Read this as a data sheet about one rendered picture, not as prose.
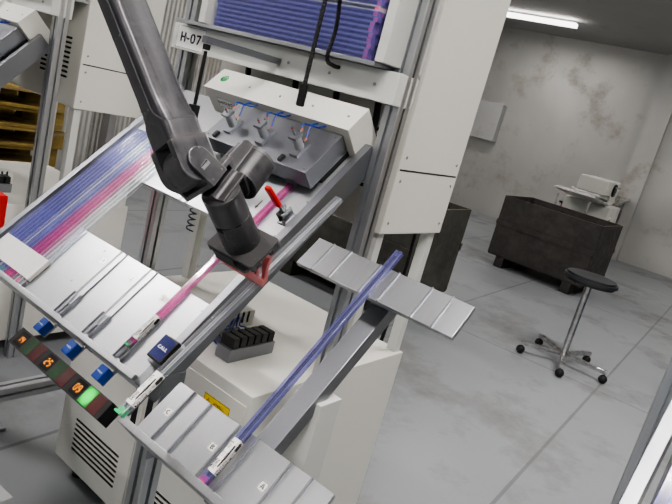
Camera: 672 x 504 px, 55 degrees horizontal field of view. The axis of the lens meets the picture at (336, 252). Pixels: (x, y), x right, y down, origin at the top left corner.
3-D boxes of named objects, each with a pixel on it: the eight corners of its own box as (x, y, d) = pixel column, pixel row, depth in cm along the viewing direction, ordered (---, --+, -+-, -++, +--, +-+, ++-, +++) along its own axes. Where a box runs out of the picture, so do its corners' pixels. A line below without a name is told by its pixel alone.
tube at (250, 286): (123, 419, 91) (120, 415, 91) (117, 414, 92) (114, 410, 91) (342, 203, 114) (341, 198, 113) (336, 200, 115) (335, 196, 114)
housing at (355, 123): (361, 177, 149) (347, 129, 139) (222, 128, 176) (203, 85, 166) (381, 156, 152) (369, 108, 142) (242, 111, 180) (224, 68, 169)
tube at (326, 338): (206, 488, 93) (203, 485, 92) (200, 483, 93) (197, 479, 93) (403, 256, 115) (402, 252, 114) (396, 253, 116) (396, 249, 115)
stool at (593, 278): (618, 376, 430) (652, 290, 415) (591, 394, 384) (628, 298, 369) (540, 341, 462) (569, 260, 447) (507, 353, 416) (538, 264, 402)
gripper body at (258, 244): (237, 224, 103) (223, 191, 98) (283, 247, 98) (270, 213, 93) (209, 251, 101) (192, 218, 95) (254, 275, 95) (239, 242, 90)
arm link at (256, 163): (156, 176, 91) (183, 157, 85) (199, 127, 98) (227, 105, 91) (217, 232, 96) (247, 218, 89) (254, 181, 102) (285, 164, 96)
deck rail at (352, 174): (155, 403, 120) (140, 386, 115) (148, 398, 121) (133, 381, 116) (377, 166, 149) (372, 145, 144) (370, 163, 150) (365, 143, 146)
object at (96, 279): (147, 386, 119) (139, 377, 117) (-14, 262, 156) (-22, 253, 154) (217, 313, 127) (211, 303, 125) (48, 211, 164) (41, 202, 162)
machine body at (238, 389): (195, 621, 157) (252, 397, 143) (50, 470, 196) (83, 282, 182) (350, 523, 209) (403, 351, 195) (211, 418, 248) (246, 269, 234)
